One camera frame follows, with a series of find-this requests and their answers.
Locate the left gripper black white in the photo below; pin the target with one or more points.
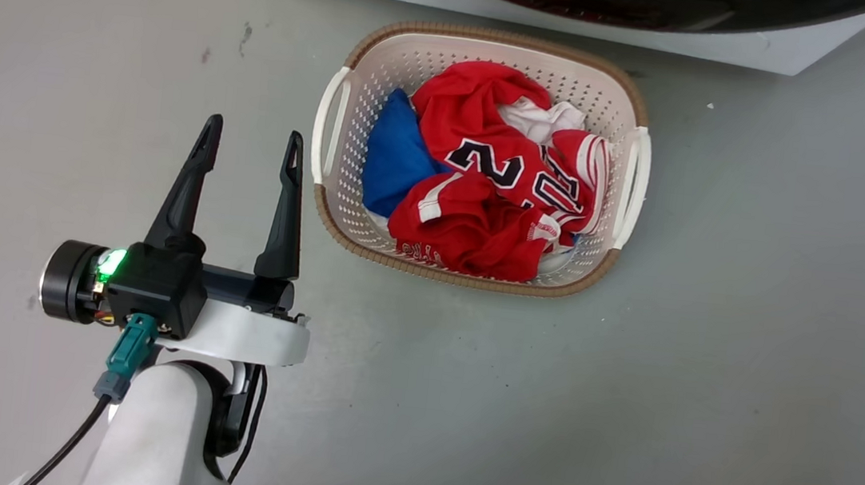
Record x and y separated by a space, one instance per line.
177 300

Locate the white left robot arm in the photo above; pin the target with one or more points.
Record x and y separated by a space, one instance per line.
162 439

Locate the white washing machine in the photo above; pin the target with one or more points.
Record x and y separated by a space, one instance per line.
506 1

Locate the blue garment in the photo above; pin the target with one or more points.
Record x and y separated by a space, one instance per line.
397 158

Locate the beige perforated laundry basket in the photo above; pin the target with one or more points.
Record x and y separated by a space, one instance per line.
481 159

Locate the red numbered jersey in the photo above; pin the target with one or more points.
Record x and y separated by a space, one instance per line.
499 181

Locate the white garment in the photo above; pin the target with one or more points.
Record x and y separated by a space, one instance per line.
542 117

